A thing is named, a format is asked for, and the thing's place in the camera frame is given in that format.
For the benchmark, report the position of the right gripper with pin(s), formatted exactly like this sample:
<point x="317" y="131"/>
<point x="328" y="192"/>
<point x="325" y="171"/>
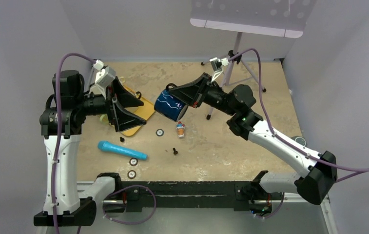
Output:
<point x="188" y="93"/>

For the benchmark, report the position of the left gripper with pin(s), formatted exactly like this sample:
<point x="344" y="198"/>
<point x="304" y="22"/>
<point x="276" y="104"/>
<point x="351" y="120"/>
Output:
<point x="124" y="98"/>

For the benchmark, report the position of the dark blue mug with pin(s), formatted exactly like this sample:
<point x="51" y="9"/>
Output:
<point x="169" y="106"/>

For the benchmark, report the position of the cream enamel mug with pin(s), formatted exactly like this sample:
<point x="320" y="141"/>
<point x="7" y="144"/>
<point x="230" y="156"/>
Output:
<point x="137" y="94"/>

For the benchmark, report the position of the green mug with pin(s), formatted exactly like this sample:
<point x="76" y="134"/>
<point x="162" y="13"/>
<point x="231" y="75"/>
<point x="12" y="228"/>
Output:
<point x="104" y="119"/>

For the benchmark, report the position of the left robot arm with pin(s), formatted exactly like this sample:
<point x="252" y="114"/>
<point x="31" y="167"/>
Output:
<point x="61" y="129"/>

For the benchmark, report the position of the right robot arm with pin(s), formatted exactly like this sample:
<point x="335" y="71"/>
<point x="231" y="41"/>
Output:
<point x="315" y="172"/>

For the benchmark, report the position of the yellow plastic tray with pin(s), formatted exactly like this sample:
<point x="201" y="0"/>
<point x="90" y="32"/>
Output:
<point x="145" y="112"/>

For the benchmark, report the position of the ice cream cone toy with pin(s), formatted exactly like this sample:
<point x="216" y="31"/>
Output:
<point x="180" y="128"/>

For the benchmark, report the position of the blue toy microphone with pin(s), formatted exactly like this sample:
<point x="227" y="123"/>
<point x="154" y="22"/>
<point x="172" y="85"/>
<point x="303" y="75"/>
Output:
<point x="108" y="147"/>

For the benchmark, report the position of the round token near tray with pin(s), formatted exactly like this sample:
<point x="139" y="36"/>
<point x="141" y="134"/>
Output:
<point x="159" y="132"/>

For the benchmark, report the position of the white tripod stand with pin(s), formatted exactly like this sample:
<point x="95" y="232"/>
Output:
<point x="228" y="72"/>

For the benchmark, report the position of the round token upper front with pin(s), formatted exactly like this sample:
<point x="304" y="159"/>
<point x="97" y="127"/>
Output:
<point x="133" y="161"/>

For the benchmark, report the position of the dark round object right edge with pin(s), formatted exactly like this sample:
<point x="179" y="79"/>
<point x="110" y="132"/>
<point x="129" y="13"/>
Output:
<point x="300" y="140"/>

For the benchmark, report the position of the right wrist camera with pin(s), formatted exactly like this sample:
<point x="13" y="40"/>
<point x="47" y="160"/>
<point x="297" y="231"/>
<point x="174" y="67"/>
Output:
<point x="217" y="65"/>

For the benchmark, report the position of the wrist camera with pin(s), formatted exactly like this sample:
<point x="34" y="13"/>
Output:
<point x="217" y="65"/>
<point x="104" y="76"/>

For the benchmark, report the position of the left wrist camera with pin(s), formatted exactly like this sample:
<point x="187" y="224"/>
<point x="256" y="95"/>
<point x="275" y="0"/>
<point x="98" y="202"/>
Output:
<point x="104" y="76"/>

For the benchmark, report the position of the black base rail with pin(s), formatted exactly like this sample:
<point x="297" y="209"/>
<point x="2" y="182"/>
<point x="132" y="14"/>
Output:
<point x="235" y="195"/>

